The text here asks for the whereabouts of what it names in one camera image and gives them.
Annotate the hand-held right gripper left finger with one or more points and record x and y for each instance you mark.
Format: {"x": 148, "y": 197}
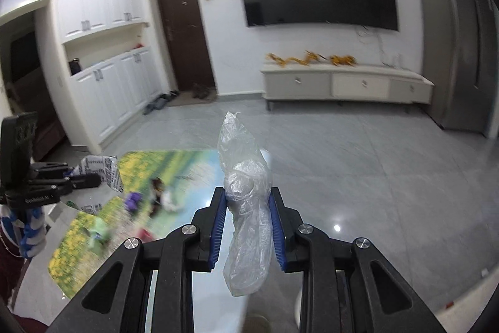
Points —
{"x": 218, "y": 231}

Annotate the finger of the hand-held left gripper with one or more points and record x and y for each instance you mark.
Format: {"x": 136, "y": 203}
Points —
{"x": 84, "y": 183}
{"x": 50, "y": 169}

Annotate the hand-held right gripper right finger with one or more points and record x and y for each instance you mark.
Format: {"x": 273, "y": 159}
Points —
{"x": 276, "y": 231}

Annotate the white printed wrapper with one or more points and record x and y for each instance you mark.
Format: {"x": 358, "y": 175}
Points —
{"x": 109, "y": 173}

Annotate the clear plastic bag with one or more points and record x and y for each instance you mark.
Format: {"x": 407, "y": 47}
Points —
{"x": 245, "y": 239}

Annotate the person's left hand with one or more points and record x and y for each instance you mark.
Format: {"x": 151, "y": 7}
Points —
{"x": 33, "y": 235}

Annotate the purple wrapper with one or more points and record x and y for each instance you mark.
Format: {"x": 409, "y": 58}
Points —
{"x": 132, "y": 201}

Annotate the green wrapper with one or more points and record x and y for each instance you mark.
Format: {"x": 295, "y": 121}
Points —
{"x": 98, "y": 232}

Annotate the white tissue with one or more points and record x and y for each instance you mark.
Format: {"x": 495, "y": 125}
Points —
{"x": 171, "y": 201}

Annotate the red orange wrapper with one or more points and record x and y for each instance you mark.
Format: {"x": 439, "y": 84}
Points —
{"x": 145, "y": 234}

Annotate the brown wrapper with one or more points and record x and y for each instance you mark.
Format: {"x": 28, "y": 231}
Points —
{"x": 157, "y": 190}

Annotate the black bag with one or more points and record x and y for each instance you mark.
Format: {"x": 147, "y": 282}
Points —
{"x": 74, "y": 67}

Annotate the grey slipper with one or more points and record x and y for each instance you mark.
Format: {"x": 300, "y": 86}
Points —
{"x": 149, "y": 109}
{"x": 160, "y": 103}

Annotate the dark slipper pair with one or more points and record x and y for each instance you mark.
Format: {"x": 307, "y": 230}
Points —
{"x": 172, "y": 94}

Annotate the brown doormat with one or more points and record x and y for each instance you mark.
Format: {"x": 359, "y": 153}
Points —
{"x": 183, "y": 99}

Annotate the brown shoe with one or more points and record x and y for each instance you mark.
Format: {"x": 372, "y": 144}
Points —
{"x": 196, "y": 91}
{"x": 207, "y": 93}

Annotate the white grey television stand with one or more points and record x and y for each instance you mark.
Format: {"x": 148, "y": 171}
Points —
{"x": 300, "y": 83}

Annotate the dark brown door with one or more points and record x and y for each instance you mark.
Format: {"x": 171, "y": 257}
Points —
{"x": 185, "y": 32}

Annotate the golden tiger figurine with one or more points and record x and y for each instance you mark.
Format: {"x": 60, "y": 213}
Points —
{"x": 342, "y": 60}

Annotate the grey refrigerator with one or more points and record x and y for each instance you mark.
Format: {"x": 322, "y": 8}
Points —
{"x": 452, "y": 56}

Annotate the white wall cabinet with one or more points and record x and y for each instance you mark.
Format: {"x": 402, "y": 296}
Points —
{"x": 101, "y": 103}

